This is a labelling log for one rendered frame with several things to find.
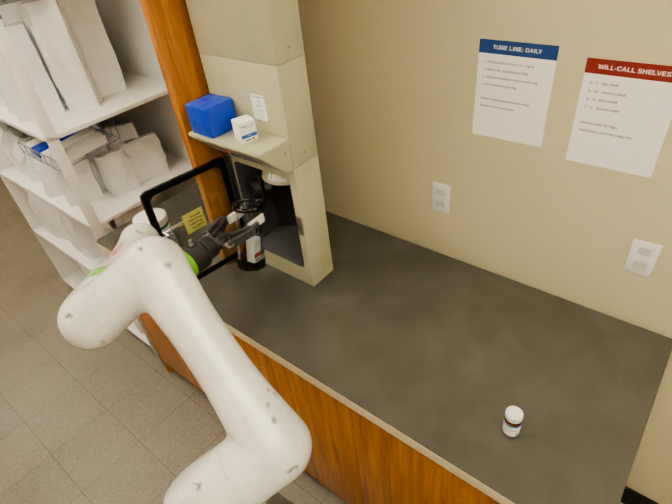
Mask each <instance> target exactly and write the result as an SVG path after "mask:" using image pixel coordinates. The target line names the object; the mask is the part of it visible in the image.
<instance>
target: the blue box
mask: <svg viewBox="0 0 672 504"><path fill-rule="evenodd" d="M185 107H186V111H187V114H188V117H189V121H190V124H191V127H192V131H193V132H194V133H197V134H200V135H203V136H206V137H209V138H212V139H214V138H216V137H218V136H220V135H222V134H224V133H226V132H228V131H230V130H232V129H233V127H232V123H231V119H234V118H236V115H235V111H234V107H233V102H232V99H231V98H229V97H225V96H221V95H217V94H212V93H209V94H207V95H205V96H202V97H200V98H198V99H196V100H193V101H191V102H189V103H187V104H185Z"/></svg>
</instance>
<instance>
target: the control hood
mask: <svg viewBox="0 0 672 504"><path fill-rule="evenodd" d="M188 135H189V136H190V137H192V138H194V139H196V140H198V141H200V142H202V143H203V142H205V143H208V144H211V145H214V146H217V147H220V148H223V149H226V150H229V151H232V152H235V153H238V154H241V155H244V156H246V157H248V158H250V159H252V160H254V161H256V162H258V163H260V164H262V165H264V166H267V167H270V168H273V169H276V170H279V171H282V172H285V173H289V172H291V171H292V170H293V165H292V160H291V154H290V148H289V142H288V140H287V139H285V138H281V137H278V136H274V135H271V134H267V133H264V132H260V131H257V135H258V139H256V140H253V141H251V142H248V143H245V144H242V143H240V142H239V141H238V140H236V139H235V135H234V131H233V129H232V130H230V131H228V132H226V133H224V134H222V135H220V136H218V137H216V138H214V139H212V138H209V137H206V136H203V135H200V134H197V133H194V132H193V131H191V132H189V134H188ZM205 143H204V144H205Z"/></svg>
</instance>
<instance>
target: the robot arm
mask: <svg viewBox="0 0 672 504"><path fill-rule="evenodd" d="M234 221H235V212H232V213H230V214H229V215H228V216H226V215H223V218H222V217H221V216H219V217H218V218H217V219H216V220H215V221H214V222H213V223H212V224H211V225H210V226H209V227H208V228H207V229H206V230H204V231H202V232H201V234H202V237H201V238H199V239H198V240H197V241H195V240H191V239H189V240H188V242H189V243H188V244H186V245H185V246H184V247H182V248H181V247H180V246H179V245H178V244H177V243H175V242H174V241H172V240H170V239H168V238H165V237H161V236H160V235H159V233H158V232H157V230H156V229H155V228H154V227H152V226H151V225H148V224H145V223H135V224H131V225H129V226H128V227H126V228H125V229H124V230H123V232H122V233H121V236H120V238H119V241H118V243H117V245H116V246H115V248H114V249H113V251H112V252H111V253H110V255H109V256H108V257H107V258H106V259H105V260H104V261H103V262H102V263H101V264H99V265H98V266H97V267H95V268H94V269H92V270H91V271H90V272H89V273H90V274H89V273H88V274H89V275H88V274H87V275H88V276H87V275H86V276H87V277H86V278H85V279H84V280H83V281H82V282H81V283H80V284H79V285H78V286H77V287H76V288H75V289H74V290H73V291H72V292H71V293H70V295H69V296H68V297H67V298H66V299H65V301H64V302H63V303H62V305H61V307H60V309H59V311H58V315H57V325H58V329H59V331H60V333H61V335H62V337H63V338H64V339H65V340H66V341H67V342H68V343H70V344H71V345H73V346H75V347H78V348H82V349H98V348H101V347H104V346H106V345H108V344H110V343H112V342H113V341H114V340H115V339H116V338H117V337H118V336H119V335H120V334H121V333H122V332H123V331H124V330H125V329H126V328H127V327H128V326H129V325H130V324H131V323H132V322H133V321H134V320H135V319H136V318H137V317H139V316H140V315H141V314H142V313H148V314H149V315H150V316H151V317H152V318H153V320H154V321H155V322H156V323H157V325H158V326H159V327H160V328H161V330H162V331H163V332H164V334H165V335H166V336H167V338H168V339H169V340H170V342H171V343H172V344H173V346H174V347H175V349H176V350H177V351H178V353H179V354H180V356H181V357H182V359H183V360H184V361H185V363H186V364H187V366H188V367H189V369H190V370H191V372H192V374H193V375H194V377H195V378H196V380H197V381H198V383H199V385H200V386H201V388H202V390H203V391H204V393H205V395H206V396H207V398H208V400H209V401H210V403H211V405H212V407H213V408H214V410H215V412H216V414H217V416H218V417H219V419H220V421H221V423H222V425H223V427H224V429H225V431H226V433H227V435H226V438H225V439H224V440H223V441H222V442H220V443H219V444H217V445H216V446H215V447H213V448H212V449H211V450H209V451H208V452H207V453H205V454H204V455H202V456H201V457H200V458H198V459H197V460H195V461H194V462H193V463H191V464H190V465H189V466H188V467H187V468H185V469H184V470H183V471H182V472H181V473H180V474H179V475H178V477H177V478H176V479H175V480H174V482H173V483H172V484H171V486H170V487H169V489H168V490H167V492H166V494H165V497H164V501H163V504H263V502H265V501H266V500H267V499H269V498H270V497H271V496H273V495H274V494H276V493H277V492H278V491H280V490H281V489H282V488H284V487H285V486H286V485H288V484H289V483H291V482H292V481H293V480H295V479H296V478H297V477H299V476H300V475H301V474H302V472H303V471H304V470H305V468H306V467H307V465H308V463H309V460H310V457H311V452H312V439H311V434H310V431H309V429H308V427H307V425H306V424H305V422H304V421H303V420H302V419H301V418H300V416H299V415H298V414H297V413H296V412H295V411H294V410H293V409H292V408H291V407H290V406H289V405H288V404H287V403H286V401H285V400H284V399H283V398H282V397H281V396H280V395H279V394H278V392H277V391H276V390H275V389H274V388H273V387H272V386H271V385H270V383H269V382H268V381H267V380H266V379H265V377H264V376H263V375H262V374H261V372H260V371H259V370H258V369H257V367H256V366H255V365H254V364H253V362H252V361H251V360H250V358H249V357H248V356H247V354H246V353H245V352H244V350H243V349H242V348H241V346H240V345H239V344H238V342H237V341H236V339H235V338H234V336H233V335H232V334H231V332H230V331H229V329H228V328H227V326H226V325H225V323H224V322H223V320H222V319H221V317H220V316H219V314H218V312H217V311H216V309H215V308H214V306H213V304H212V303H211V301H210V299H209V298H208V296H207V294H206V293H205V291H204V289H203V287H202V286H201V284H200V282H199V280H198V278H197V275H198V274H199V273H200V272H202V271H203V270H204V269H205V268H207V267H208V266H209V265H210V264H211V263H212V259H214V258H215V257H216V256H217V255H219V253H220V250H221V249H223V248H225V247H228V248H229V249H230V250H233V249H234V248H235V247H236V246H238V245H239V244H241V243H243V242H245V241H246V240H248V239H250V238H251V237H253V236H255V232H254V230H255V229H256V228H257V227H259V225H260V224H262V223H263V222H264V221H265V217H264V214H263V213H261V214H260V215H259V216H257V217H256V218H255V219H253V220H252V221H251V222H249V223H248V224H247V225H248V226H246V227H244V228H241V229H239V230H236V231H233V232H231V233H230V232H227V233H223V232H224V230H225V228H226V227H227V225H228V222H229V224H231V223H233V222H234ZM228 236H229V239H230V240H229V239H228Z"/></svg>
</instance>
